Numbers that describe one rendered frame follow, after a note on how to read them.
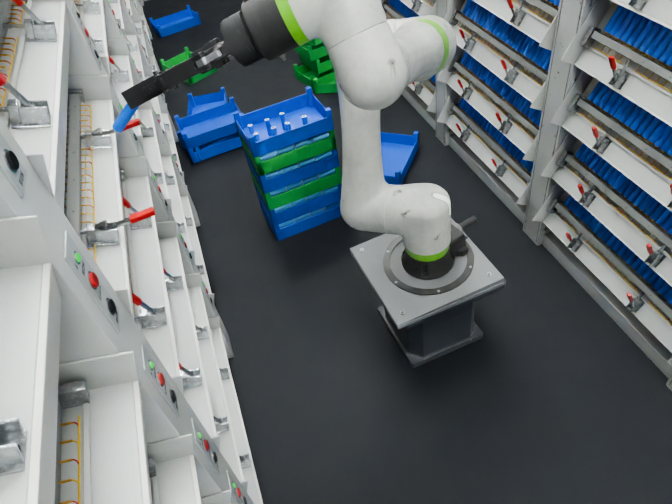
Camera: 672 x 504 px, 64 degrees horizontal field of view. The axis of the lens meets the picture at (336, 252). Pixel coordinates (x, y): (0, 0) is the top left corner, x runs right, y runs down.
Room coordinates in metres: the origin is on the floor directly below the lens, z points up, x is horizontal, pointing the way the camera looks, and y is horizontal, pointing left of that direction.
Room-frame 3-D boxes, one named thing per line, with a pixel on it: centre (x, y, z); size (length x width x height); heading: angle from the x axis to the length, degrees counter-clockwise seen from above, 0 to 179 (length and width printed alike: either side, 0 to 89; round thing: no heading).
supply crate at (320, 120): (1.68, 0.10, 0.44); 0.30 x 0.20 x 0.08; 106
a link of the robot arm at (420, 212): (1.03, -0.24, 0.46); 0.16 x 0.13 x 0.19; 64
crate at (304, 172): (1.68, 0.10, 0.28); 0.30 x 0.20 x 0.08; 106
